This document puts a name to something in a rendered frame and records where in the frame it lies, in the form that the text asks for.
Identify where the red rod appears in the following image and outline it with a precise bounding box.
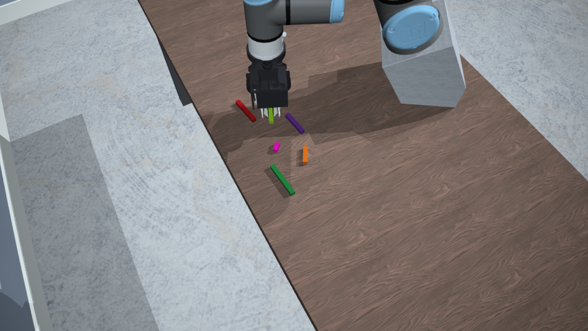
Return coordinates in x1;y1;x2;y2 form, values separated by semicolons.
236;100;256;122

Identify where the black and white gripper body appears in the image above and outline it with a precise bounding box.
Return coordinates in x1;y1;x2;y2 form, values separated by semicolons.
246;41;288;109

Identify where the purple rod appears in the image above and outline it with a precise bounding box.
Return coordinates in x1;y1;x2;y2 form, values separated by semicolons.
285;113;305;134

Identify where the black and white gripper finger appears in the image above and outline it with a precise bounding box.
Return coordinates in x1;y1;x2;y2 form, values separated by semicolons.
272;71;291;117
246;73;269;118

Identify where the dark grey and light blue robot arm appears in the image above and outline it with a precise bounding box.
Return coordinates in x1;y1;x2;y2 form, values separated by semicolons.
243;0;444;61

